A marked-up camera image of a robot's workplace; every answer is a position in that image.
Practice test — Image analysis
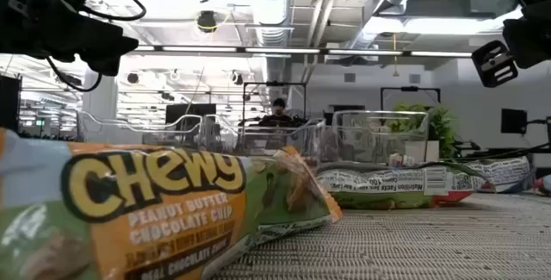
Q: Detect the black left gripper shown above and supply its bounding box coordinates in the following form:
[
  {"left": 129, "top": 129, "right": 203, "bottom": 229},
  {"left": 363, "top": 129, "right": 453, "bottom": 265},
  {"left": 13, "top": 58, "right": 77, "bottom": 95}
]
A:
[{"left": 0, "top": 0, "right": 139, "bottom": 78}]

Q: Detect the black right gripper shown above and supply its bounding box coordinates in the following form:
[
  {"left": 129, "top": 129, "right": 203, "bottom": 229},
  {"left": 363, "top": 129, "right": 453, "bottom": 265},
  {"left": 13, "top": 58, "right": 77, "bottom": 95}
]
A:
[{"left": 471, "top": 0, "right": 551, "bottom": 88}]

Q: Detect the green silver granola bar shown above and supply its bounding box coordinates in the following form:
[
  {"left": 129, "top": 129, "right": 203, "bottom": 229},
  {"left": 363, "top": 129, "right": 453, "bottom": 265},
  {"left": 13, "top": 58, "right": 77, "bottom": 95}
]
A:
[{"left": 464, "top": 156, "right": 536, "bottom": 194}]

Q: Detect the clear plastic bin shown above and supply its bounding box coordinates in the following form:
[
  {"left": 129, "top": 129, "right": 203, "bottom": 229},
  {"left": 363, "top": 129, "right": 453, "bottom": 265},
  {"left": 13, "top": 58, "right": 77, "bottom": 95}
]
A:
[
  {"left": 330, "top": 109, "right": 430, "bottom": 165},
  {"left": 203, "top": 114, "right": 327, "bottom": 160},
  {"left": 76, "top": 110, "right": 204, "bottom": 148}
]

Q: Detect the black computer monitor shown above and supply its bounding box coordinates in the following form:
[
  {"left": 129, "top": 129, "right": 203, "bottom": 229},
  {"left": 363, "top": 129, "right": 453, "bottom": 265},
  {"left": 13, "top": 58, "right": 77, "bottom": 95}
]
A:
[{"left": 164, "top": 103, "right": 217, "bottom": 126}]

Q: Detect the black ceiling dome device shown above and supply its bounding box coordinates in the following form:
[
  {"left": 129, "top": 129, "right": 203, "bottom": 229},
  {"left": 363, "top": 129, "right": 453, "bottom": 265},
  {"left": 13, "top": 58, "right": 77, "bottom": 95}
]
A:
[{"left": 196, "top": 10, "right": 218, "bottom": 34}]

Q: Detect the black cabinet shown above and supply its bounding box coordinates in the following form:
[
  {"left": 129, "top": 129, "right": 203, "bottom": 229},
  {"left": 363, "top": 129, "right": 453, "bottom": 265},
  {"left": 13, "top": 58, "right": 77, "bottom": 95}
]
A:
[{"left": 0, "top": 74, "right": 22, "bottom": 134}]

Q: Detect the long ceiling light strip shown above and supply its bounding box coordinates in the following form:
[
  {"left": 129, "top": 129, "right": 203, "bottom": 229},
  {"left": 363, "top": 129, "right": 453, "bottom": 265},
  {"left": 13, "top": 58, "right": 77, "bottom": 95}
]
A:
[{"left": 133, "top": 45, "right": 474, "bottom": 59}]

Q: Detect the person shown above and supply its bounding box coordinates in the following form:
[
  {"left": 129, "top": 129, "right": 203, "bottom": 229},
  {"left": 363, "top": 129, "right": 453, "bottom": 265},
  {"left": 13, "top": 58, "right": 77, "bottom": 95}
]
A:
[{"left": 257, "top": 97, "right": 299, "bottom": 128}]

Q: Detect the grey mesh mat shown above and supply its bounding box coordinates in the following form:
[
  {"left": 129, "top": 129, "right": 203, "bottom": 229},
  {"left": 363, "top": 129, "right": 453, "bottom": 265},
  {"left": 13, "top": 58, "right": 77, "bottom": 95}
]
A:
[{"left": 201, "top": 191, "right": 551, "bottom": 280}]

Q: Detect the black wall monitor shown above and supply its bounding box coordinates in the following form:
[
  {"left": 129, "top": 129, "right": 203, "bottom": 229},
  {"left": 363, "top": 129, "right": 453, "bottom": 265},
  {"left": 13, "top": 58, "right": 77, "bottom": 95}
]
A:
[{"left": 500, "top": 108, "right": 529, "bottom": 135}]

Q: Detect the black gantry frame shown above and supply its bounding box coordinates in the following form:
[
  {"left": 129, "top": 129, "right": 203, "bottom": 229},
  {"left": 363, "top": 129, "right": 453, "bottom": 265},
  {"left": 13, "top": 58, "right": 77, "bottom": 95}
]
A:
[
  {"left": 380, "top": 85, "right": 442, "bottom": 111},
  {"left": 242, "top": 80, "right": 308, "bottom": 128}
]

